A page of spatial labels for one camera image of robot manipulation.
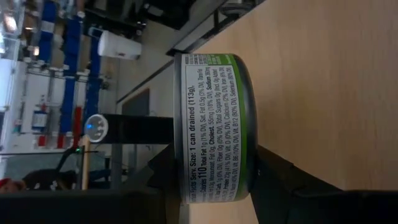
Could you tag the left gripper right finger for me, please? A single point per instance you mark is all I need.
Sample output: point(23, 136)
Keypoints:
point(273, 186)

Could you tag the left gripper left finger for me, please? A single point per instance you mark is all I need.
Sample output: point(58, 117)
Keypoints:
point(164, 174)

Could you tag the green label seafood can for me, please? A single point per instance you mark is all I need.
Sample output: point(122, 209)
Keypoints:
point(214, 124)

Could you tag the background black robot arm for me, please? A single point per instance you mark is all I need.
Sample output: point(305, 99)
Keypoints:
point(77, 153)

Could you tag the wooden shelf black metal legs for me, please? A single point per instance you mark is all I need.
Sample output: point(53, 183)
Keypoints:
point(326, 93)

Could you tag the background wooden plank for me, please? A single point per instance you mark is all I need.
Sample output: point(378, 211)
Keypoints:
point(86, 168)

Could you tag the person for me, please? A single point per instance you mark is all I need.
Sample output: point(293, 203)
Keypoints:
point(46, 180)

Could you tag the blue storage bin rack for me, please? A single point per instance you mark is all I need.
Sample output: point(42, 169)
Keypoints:
point(70, 93)

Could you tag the white cylindrical container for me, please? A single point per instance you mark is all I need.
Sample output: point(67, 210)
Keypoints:
point(119, 45)

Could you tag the black equipment cabinet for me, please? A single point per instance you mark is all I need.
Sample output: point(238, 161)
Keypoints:
point(174, 12)

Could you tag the black metal table frame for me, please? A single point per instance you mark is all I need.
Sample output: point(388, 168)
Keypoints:
point(183, 46)

